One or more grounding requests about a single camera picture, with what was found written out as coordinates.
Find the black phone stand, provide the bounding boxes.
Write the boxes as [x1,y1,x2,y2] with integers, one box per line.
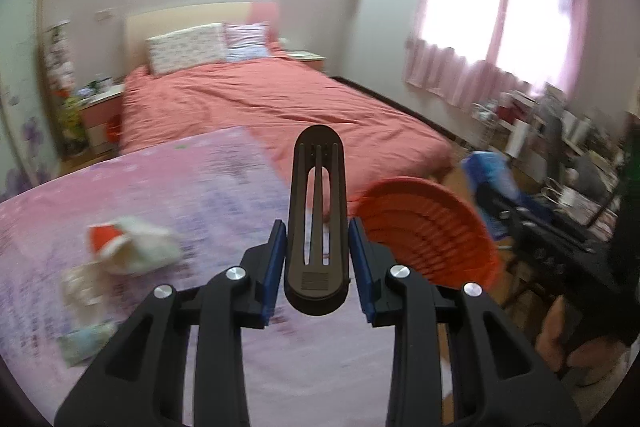
[284,124,349,317]

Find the person hand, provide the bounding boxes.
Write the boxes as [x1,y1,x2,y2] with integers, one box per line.
[535,296,629,384]

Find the black office chair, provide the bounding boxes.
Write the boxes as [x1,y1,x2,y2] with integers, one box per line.
[542,113,608,202]

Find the red plastic laundry basket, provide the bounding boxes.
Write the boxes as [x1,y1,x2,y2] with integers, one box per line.
[354,176,502,291]

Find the red paper noodle cup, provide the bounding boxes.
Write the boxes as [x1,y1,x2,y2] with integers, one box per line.
[88,217,183,277]

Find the pink floral tablecloth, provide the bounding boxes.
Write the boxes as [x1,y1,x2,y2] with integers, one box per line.
[1,128,394,426]

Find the pink window curtain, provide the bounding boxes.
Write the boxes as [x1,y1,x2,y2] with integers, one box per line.
[405,0,589,109]

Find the pink right nightstand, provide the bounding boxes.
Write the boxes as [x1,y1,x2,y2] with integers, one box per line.
[286,51,326,72]

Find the pink nightstand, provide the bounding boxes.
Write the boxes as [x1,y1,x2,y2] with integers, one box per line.
[286,51,326,72]
[80,84,124,155]

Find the floral sliding wardrobe door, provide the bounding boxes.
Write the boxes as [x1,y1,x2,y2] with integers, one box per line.
[1,0,60,200]

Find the salmon bed duvet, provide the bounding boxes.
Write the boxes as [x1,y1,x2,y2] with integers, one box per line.
[120,55,452,207]

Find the pink left nightstand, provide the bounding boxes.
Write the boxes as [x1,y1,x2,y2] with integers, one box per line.
[80,84,124,155]

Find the pink striped pillow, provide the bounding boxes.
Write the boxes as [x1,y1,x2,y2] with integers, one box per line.
[224,23,271,63]

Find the hanging plush toys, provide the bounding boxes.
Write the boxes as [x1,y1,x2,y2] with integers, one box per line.
[44,20,88,156]

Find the floral white pillow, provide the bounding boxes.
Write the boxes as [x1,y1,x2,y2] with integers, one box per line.
[145,23,227,76]

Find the cream and pink headboard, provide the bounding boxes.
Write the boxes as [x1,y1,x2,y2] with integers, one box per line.
[124,1,280,72]

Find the white wire rack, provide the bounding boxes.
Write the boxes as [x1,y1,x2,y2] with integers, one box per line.
[471,101,504,150]

